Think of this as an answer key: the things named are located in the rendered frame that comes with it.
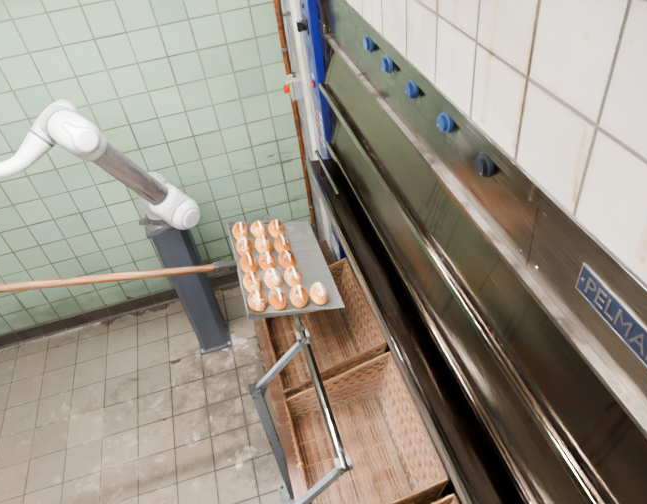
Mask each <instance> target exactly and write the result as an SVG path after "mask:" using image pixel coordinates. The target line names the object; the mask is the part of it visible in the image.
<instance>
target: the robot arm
mask: <svg viewBox="0 0 647 504"><path fill-rule="evenodd" d="M56 143H57V144H58V145H60V146H61V147H62V148H64V149H65V150H66V151H68V152H70V153H71V154H73V155H75V156H77V157H79V158H80V159H82V160H84V161H92V162H93V163H95V164H96V165H98V166H99V167H100V168H102V169H103V170H105V171H106V172H107V173H109V174H110V175H112V176H113V177H114V178H116V179H117V180H119V181H120V182H121V183H123V184H124V185H126V186H127V187H129V188H130V189H131V190H133V191H134V192H136V193H137V195H138V198H139V200H140V203H141V205H142V207H143V209H144V211H145V213H146V214H147V217H144V218H142V219H140V220H138V222H139V225H140V226H141V225H149V228H148V233H149V234H153V233H155V232H157V231H161V230H165V229H169V228H173V227H174V228H177V229H182V230H184V229H190V228H192V227H194V226H195V225H196V224H197V223H198V221H199V219H200V215H201V213H200V209H199V206H198V204H197V203H196V202H195V201H194V200H193V199H192V198H190V197H189V196H187V195H186V194H185V193H183V192H182V191H180V190H179V189H177V188H176V187H174V186H173V185H171V184H170V183H169V182H168V181H167V179H166V178H165V177H164V176H163V175H161V174H160V173H158V172H154V171H151V172H146V171H145V170H143V169H142V168H141V167H139V166H138V165H137V164H136V163H134V162H133V161H132V160H130V159H129V158H128V157H127V156H125V155H124V154H123V153H121V152H120V151H119V150H118V149H116V148H115V147H114V146H112V145H111V144H110V143H109V142H107V139H106V137H105V135H104V134H103V133H102V132H101V131H100V130H99V129H98V128H97V127H96V126H95V125H94V124H93V123H92V122H90V121H89V120H88V119H86V118H85V117H83V116H81V115H79V114H78V109H77V107H76V106H75V105H74V104H73V103H72V102H70V101H68V100H66V99H60V100H57V101H55V102H53V103H52V104H50V105H49V106H48V107H47V108H46V109H45V110H44V111H43V112H42V113H41V114H40V116H39V117H38V118H37V119H36V121H35V122H34V124H33V126H32V127H31V129H30V130H29V132H28V133H27V135H26V137H25V140H24V141H23V143H22V145H21V147H20V149H19V150H18V152H17V153H16V154H15V155H14V156H13V157H11V158H10V159H8V160H6V161H3V162H0V179H3V178H7V177H10V176H14V175H16V174H19V173H21V172H23V171H24V170H26V169H27V168H29V167H30V166H31V165H32V164H34V163H35V162H36V161H37V160H38V159H39V158H40V157H42V156H43V155H44V154H45V153H46V152H48V151H49V150H50V149H51V148H52V147H53V146H54V145H55V144H56Z"/></svg>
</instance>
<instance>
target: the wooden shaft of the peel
mask: <svg viewBox="0 0 647 504"><path fill-rule="evenodd" d="M205 272H214V269H213V264H207V265H196V266H186V267H175V268H165V269H154V270H144V271H133V272H123V273H112V274H102V275H91V276H81V277H70V278H60V279H49V280H39V281H28V282H18V283H7V284H0V293H4V292H14V291H24V290H34V289H44V288H54V287H64V286H75V285H85V284H95V283H105V282H115V281H125V280H135V279H145V278H155V277H165V276H175V275H185V274H195V273H205Z"/></svg>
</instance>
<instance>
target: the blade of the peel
mask: <svg viewBox="0 0 647 504"><path fill-rule="evenodd" d="M261 222H263V223H264V225H265V226H266V229H267V235H266V237H267V238H268V239H269V240H270V242H271V245H272V249H271V251H270V253H271V254H272V255H273V256H274V258H275V260H276V267H275V269H276V270H277V271H278V272H279V274H280V275H281V278H282V285H281V287H280V289H282V290H283V291H284V293H285V294H286V297H287V305H286V307H285V308H284V309H283V310H280V311H279V310H276V309H274V308H273V307H272V305H271V304H270V302H269V298H268V295H269V292H270V290H271V289H270V288H269V287H268V286H267V285H266V283H265V281H264V275H265V273H266V271H264V270H263V269H262V268H261V267H260V265H259V257H260V255H261V254H260V253H259V252H258V251H257V250H256V248H255V241H256V239H257V238H255V237H254V236H253V235H252V233H251V226H252V224H253V223H254V222H242V223H244V224H245V225H246V226H247V228H248V232H249V233H248V237H247V238H248V239H249V240H250V241H251V243H252V245H253V250H252V253H251V254H252V255H253V256H254V257H255V258H256V260H257V264H258V267H257V269H256V271H255V273H256V274H257V275H258V276H259V277H260V279H261V283H262V286H261V289H260V291H261V292H262V293H263V294H264V296H265V298H266V301H267V306H266V309H265V310H264V311H263V312H262V313H255V312H254V311H252V309H251V308H250V306H249V304H248V297H249V294H250V293H251V292H249V291H247V289H246V288H245V287H244V284H243V278H244V275H245V274H246V273H245V272H244V271H243V270H242V268H241V265H240V260H241V258H242V256H241V255H240V254H239V253H238V251H237V249H236V243H237V241H238V240H237V239H236V238H235V237H234V235H233V233H232V229H233V226H234V225H235V224H236V223H237V222H227V223H228V232H229V236H230V241H231V245H232V250H233V254H234V259H235V260H236V262H237V272H238V277H239V281H240V285H241V290H242V294H243V299H244V303H245V308H246V312H247V317H248V320H251V319H259V318H267V317H275V316H283V315H291V314H299V313H306V312H314V311H322V310H330V309H338V308H345V306H344V304H343V302H342V299H341V297H340V295H339V292H338V290H337V287H336V285H335V283H334V280H333V278H332V275H331V273H330V271H329V268H328V266H327V264H326V261H325V259H324V256H323V254H322V252H321V249H320V247H319V245H318V242H317V240H316V237H315V235H314V233H313V230H312V228H311V226H310V223H309V221H280V222H281V223H282V224H283V227H284V235H285V236H286V237H287V238H288V240H289V242H290V249H289V251H290V252H291V253H292V254H293V256H294V258H295V261H296V265H295V267H296V268H297V269H298V270H299V271H300V273H301V275H302V284H301V286H303V287H304V288H305V290H306V292H307V295H308V301H307V303H306V305H305V306H304V307H302V308H297V307H295V306H294V305H293V304H292V302H291V300H290V291H291V289H292V288H293V287H291V286H289V285H288V284H287V283H286V281H285V278H284V274H285V271H286V270H285V269H284V268H282V267H281V265H280V263H279V261H278V257H279V254H280V253H279V252H278V251H277V250H276V249H275V247H274V240H275V237H273V236H271V234H270V233H269V230H268V227H269V224H270V222H271V221H261ZM316 282H320V283H322V284H323V285H324V286H325V287H326V289H327V292H328V300H327V302H326V303H325V304H323V305H318V304H316V303H315V302H314V301H313V300H312V298H311V296H310V289H311V287H312V285H313V284H314V283H316Z"/></svg>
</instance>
